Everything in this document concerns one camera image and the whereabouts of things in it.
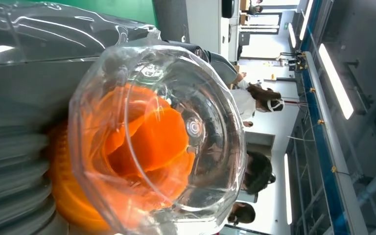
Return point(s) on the long ceiling light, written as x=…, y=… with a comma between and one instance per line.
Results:
x=335, y=81
x=288, y=189
x=306, y=19
x=291, y=35

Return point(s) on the orange bottle with clear cap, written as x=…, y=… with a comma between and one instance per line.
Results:
x=155, y=139

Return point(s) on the person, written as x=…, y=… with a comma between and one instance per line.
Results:
x=259, y=172
x=255, y=8
x=253, y=102
x=223, y=66
x=243, y=213

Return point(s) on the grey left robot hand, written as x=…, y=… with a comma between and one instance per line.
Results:
x=45, y=39

